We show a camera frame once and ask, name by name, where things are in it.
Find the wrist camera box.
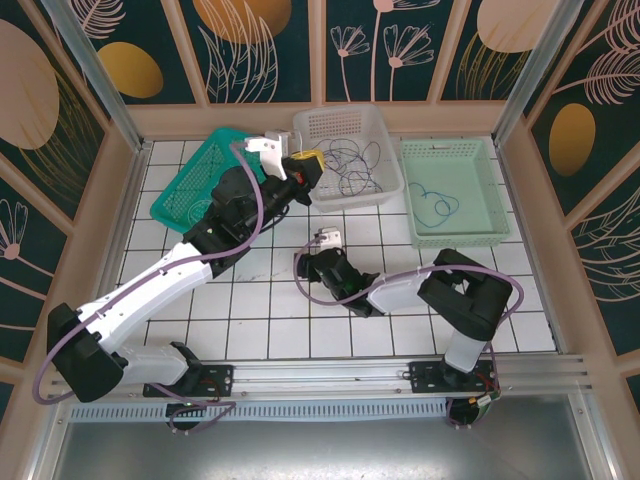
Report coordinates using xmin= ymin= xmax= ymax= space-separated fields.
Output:
xmin=243 ymin=129 xmax=294 ymax=181
xmin=314 ymin=227 xmax=345 ymax=250

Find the bright blue thin cable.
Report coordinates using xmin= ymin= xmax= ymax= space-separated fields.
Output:
xmin=408 ymin=182 xmax=460 ymax=231

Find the white plastic basket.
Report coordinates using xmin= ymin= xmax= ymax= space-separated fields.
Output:
xmin=292 ymin=105 xmax=405 ymax=212

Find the mint green plastic basket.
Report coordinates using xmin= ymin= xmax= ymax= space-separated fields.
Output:
xmin=399 ymin=138 xmax=512 ymax=251

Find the aluminium side rail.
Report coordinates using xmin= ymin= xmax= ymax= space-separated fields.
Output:
xmin=74 ymin=142 xmax=154 ymax=364
xmin=494 ymin=139 xmax=569 ymax=354

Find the grey metal sheet panel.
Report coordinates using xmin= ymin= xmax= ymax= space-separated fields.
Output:
xmin=29 ymin=419 xmax=616 ymax=480

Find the dark blue thin cable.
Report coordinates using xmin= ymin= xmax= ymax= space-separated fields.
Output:
xmin=319 ymin=148 xmax=349 ymax=191

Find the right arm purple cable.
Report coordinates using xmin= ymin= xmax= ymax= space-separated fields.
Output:
xmin=293 ymin=237 xmax=524 ymax=431

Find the teal plastic basket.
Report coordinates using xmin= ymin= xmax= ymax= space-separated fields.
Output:
xmin=149 ymin=127 xmax=274 ymax=236

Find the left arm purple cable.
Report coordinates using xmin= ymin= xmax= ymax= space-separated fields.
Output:
xmin=32 ymin=139 xmax=264 ymax=434

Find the aluminium frame post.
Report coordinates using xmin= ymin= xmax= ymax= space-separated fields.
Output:
xmin=491 ymin=0 xmax=579 ymax=146
xmin=39 ymin=0 xmax=154 ymax=154

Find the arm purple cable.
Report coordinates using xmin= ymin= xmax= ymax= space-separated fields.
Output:
xmin=293 ymin=237 xmax=524 ymax=431
xmin=32 ymin=139 xmax=264 ymax=434

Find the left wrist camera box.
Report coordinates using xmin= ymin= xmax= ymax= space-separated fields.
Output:
xmin=243 ymin=129 xmax=294 ymax=181

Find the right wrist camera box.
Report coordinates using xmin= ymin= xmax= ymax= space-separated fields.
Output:
xmin=314 ymin=227 xmax=345 ymax=250

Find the grey slotted cable duct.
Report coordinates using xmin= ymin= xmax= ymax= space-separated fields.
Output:
xmin=67 ymin=403 xmax=451 ymax=424

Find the long aluminium base rail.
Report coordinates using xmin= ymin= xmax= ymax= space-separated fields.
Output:
xmin=47 ymin=353 xmax=589 ymax=401

